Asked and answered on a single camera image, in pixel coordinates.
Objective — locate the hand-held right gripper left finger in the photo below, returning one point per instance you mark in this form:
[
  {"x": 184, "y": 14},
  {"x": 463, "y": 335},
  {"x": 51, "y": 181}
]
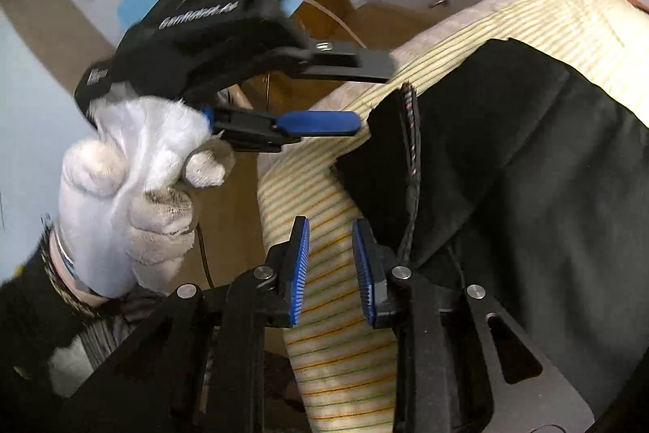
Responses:
[{"x": 300, "y": 270}]

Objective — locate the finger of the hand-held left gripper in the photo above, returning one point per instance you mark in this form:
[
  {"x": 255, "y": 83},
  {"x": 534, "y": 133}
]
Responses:
[
  {"x": 355, "y": 62},
  {"x": 319, "y": 122}
]

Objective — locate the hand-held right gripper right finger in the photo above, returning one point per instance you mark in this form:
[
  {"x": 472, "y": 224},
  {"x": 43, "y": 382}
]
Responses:
[{"x": 362, "y": 270}]

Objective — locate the black pants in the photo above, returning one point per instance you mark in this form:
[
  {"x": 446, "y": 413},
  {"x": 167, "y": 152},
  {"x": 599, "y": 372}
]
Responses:
[{"x": 507, "y": 159}]

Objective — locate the person's left forearm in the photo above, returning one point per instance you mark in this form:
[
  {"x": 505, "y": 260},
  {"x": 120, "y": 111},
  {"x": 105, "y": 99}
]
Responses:
[{"x": 30, "y": 326}]

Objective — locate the person's left hand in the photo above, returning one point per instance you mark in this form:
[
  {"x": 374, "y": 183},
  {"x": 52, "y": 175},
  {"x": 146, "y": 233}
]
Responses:
[{"x": 132, "y": 179}]

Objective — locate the striped yellow bed sheet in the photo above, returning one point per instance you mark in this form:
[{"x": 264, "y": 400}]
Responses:
[{"x": 314, "y": 189}]

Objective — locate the small metal screw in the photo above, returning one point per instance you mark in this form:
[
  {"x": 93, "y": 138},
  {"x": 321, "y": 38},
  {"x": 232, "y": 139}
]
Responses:
[{"x": 439, "y": 1}]

